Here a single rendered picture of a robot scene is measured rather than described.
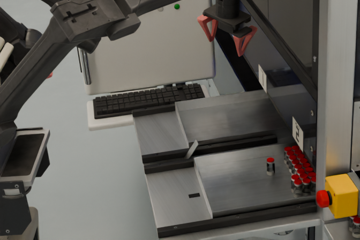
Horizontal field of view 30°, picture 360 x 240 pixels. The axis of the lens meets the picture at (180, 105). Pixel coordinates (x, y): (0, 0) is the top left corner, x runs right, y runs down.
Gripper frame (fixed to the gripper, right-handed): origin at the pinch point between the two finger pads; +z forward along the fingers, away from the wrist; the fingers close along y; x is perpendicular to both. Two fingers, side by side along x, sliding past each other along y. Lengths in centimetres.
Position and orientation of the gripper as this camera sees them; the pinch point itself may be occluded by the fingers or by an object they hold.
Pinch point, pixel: (225, 45)
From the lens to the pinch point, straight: 168.4
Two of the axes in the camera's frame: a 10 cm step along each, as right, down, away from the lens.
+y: -7.1, -4.2, 5.6
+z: 0.1, 7.9, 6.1
